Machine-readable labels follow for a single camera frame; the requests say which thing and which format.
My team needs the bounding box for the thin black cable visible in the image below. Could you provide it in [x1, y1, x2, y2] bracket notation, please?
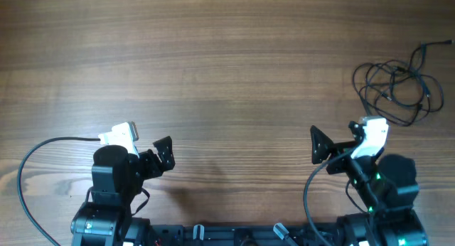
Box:
[351, 39, 454, 127]

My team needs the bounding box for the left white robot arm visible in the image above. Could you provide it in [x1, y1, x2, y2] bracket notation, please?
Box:
[70, 137, 175, 245]

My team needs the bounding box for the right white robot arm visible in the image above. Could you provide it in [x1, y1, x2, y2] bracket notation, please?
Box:
[307, 122, 429, 245]

